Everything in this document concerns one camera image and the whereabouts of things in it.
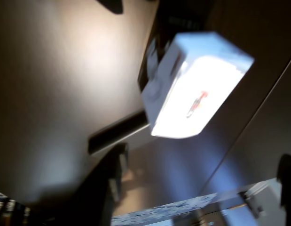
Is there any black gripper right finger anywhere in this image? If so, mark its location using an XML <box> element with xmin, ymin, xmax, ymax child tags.
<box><xmin>278</xmin><ymin>154</ymin><xmax>291</xmax><ymax>210</ymax></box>

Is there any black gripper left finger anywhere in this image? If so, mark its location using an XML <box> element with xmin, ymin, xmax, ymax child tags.
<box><xmin>41</xmin><ymin>142</ymin><xmax>129</xmax><ymax>226</ymax></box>

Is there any white servo box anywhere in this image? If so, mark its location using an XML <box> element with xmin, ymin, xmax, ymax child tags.
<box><xmin>138</xmin><ymin>30</ymin><xmax>256</xmax><ymax>140</ymax></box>

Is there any white boxy device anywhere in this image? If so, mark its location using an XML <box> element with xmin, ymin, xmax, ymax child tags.
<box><xmin>243</xmin><ymin>182</ymin><xmax>283</xmax><ymax>219</ymax></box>

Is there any black flat bar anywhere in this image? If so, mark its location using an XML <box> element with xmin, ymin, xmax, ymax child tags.
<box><xmin>88</xmin><ymin>110</ymin><xmax>152</xmax><ymax>156</ymax></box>

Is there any round patterned white coaster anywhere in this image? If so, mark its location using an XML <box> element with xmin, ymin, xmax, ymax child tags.
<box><xmin>111</xmin><ymin>192</ymin><xmax>221</xmax><ymax>226</ymax></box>

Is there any black white patterned item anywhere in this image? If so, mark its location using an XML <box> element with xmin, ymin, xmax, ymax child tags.
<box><xmin>0</xmin><ymin>190</ymin><xmax>31</xmax><ymax>226</ymax></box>

